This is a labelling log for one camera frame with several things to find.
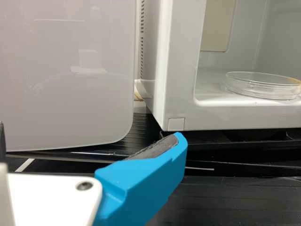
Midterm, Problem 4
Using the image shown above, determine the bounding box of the petri dish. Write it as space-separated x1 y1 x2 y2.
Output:
225 71 301 101

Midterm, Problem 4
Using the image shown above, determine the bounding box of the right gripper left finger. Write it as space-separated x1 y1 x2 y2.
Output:
0 121 7 163

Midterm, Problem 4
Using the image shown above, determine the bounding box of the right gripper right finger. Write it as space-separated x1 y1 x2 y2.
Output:
94 131 189 226

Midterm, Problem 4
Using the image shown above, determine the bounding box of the white incubator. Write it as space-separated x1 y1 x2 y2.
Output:
135 0 301 132

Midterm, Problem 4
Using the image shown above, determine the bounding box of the white box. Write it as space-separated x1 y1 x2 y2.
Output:
0 0 137 153

